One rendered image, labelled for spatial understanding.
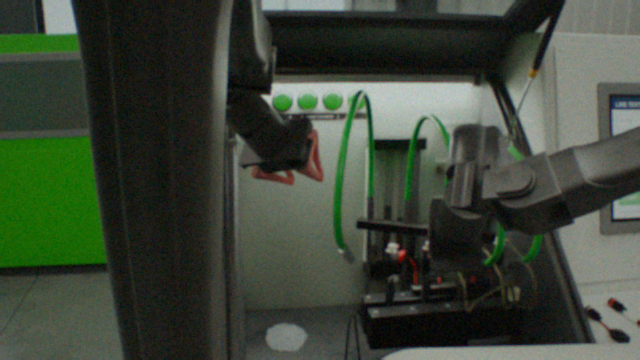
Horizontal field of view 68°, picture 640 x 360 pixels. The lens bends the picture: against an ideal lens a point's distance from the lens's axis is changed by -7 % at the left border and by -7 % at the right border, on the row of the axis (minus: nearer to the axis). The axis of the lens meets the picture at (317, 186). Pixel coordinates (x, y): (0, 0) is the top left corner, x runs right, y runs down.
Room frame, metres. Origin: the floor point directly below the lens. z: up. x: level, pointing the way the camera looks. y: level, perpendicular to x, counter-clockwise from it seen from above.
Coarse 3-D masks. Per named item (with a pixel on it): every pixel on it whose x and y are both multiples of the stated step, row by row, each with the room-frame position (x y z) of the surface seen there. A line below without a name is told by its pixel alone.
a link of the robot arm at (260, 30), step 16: (240, 0) 0.37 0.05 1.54; (256, 0) 0.39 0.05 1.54; (240, 16) 0.39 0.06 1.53; (256, 16) 0.41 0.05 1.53; (240, 32) 0.43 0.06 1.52; (256, 32) 0.44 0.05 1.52; (240, 48) 0.46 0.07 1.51; (256, 48) 0.48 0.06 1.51; (240, 64) 0.51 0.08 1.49; (256, 64) 0.51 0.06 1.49; (240, 80) 0.57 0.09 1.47; (256, 80) 0.56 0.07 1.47
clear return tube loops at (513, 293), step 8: (512, 248) 0.98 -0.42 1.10; (488, 256) 0.95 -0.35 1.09; (520, 256) 0.95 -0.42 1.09; (496, 272) 0.91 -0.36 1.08; (464, 288) 0.87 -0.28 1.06; (496, 288) 0.95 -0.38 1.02; (504, 288) 0.88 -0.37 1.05; (512, 288) 0.95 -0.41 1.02; (536, 288) 0.88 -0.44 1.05; (464, 296) 0.87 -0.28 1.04; (504, 296) 0.87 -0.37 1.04; (512, 296) 0.93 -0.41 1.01; (536, 296) 0.88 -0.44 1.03; (464, 304) 0.87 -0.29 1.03; (472, 304) 0.90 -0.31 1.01; (504, 304) 0.87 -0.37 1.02; (512, 304) 0.90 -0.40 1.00; (536, 304) 0.88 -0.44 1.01
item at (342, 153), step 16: (368, 96) 1.05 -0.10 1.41; (352, 112) 0.89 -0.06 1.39; (368, 112) 1.10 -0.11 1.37; (368, 128) 1.12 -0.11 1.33; (368, 144) 1.14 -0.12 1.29; (336, 176) 0.81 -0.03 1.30; (368, 176) 1.15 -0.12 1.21; (336, 192) 0.79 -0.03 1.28; (368, 192) 1.15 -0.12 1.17; (336, 208) 0.79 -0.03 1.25; (336, 224) 0.79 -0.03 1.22; (336, 240) 0.81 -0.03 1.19
